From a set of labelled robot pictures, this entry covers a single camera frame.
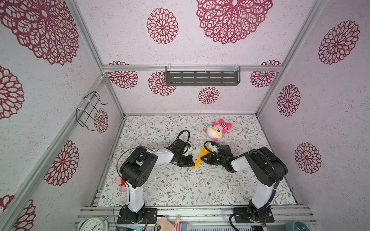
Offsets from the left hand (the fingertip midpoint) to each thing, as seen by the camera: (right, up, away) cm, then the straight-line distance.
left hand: (193, 166), depth 92 cm
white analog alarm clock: (-48, -21, -23) cm, 58 cm away
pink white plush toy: (+16, +23, +8) cm, 30 cm away
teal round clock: (+49, -23, -22) cm, 58 cm away
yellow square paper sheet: (+7, +9, +3) cm, 12 cm away
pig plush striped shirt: (-15, -19, -27) cm, 36 cm away
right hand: (+5, +6, +2) cm, 8 cm away
